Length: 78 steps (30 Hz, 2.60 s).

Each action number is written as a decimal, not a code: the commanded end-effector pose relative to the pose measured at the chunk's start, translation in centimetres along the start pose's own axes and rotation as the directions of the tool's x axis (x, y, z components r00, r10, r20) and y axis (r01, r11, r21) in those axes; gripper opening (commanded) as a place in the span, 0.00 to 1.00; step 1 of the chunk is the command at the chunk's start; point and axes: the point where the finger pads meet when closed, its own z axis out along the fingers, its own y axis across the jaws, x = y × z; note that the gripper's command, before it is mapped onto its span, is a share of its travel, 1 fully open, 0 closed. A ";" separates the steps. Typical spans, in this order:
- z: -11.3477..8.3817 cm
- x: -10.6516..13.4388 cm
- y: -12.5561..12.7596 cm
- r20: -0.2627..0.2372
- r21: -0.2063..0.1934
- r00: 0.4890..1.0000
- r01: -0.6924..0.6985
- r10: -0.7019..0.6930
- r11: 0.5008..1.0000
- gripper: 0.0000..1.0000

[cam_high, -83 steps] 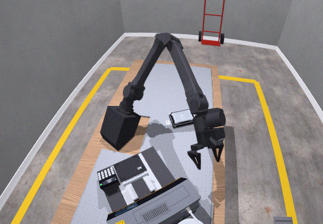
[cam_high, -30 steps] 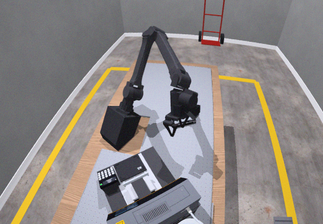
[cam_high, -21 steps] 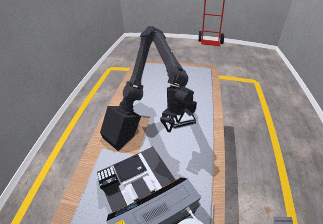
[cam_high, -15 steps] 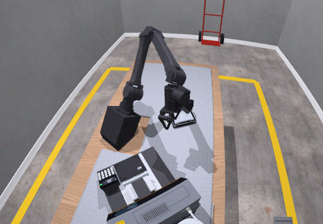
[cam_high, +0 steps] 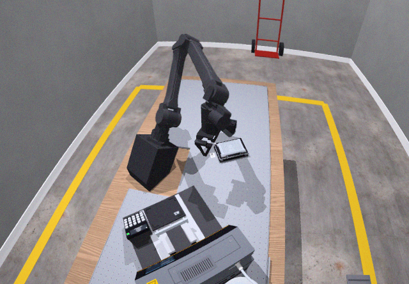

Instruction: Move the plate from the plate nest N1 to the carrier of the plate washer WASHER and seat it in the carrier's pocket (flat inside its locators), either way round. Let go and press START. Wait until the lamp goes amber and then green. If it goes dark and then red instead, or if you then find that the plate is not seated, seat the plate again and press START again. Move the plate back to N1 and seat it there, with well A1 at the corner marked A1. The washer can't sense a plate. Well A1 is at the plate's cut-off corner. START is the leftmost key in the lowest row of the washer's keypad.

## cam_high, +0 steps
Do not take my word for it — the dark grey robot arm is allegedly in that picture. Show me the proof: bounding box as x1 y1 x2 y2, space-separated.
146 34 237 146

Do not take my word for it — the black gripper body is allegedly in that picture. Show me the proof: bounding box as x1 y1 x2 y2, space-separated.
194 119 220 145

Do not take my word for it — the white multi-well plate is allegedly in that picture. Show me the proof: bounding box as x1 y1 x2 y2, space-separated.
218 139 245 156

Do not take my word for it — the black rectangular pad with white corner marks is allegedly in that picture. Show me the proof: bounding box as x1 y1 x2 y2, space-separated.
214 138 249 162

